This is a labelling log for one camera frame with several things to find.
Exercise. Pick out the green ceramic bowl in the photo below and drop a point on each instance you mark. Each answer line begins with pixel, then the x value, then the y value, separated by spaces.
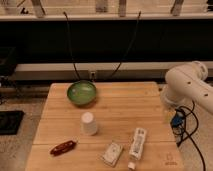
pixel 81 92

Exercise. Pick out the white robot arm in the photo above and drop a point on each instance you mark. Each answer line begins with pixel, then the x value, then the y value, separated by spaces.
pixel 188 81

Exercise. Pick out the white paper cup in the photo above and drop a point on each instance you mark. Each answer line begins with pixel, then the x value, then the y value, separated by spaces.
pixel 88 124

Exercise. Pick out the small white packet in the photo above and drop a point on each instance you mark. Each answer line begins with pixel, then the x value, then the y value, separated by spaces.
pixel 112 154

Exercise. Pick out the blue controller box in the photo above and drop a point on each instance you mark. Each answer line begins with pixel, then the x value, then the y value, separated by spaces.
pixel 177 119

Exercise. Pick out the black floor mat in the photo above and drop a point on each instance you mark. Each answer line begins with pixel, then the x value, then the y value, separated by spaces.
pixel 10 122

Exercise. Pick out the black equipment at left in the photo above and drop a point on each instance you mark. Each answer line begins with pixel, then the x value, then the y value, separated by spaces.
pixel 8 60

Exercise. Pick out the wall power outlet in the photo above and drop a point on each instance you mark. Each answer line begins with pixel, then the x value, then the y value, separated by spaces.
pixel 92 75

